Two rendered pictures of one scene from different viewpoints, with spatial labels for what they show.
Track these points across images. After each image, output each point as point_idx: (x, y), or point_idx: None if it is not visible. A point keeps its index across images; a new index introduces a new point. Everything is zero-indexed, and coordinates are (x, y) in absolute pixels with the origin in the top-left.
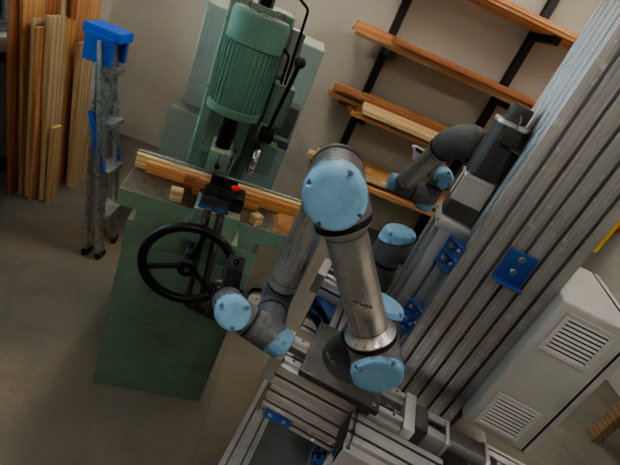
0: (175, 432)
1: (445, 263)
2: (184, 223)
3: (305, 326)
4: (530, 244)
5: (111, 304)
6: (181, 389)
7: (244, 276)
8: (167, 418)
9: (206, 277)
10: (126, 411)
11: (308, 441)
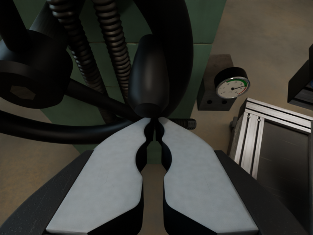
0: (161, 198)
1: None
2: None
3: (297, 98)
4: None
5: (51, 119)
6: (158, 161)
7: (202, 51)
8: (152, 185)
9: (122, 80)
10: None
11: (302, 219)
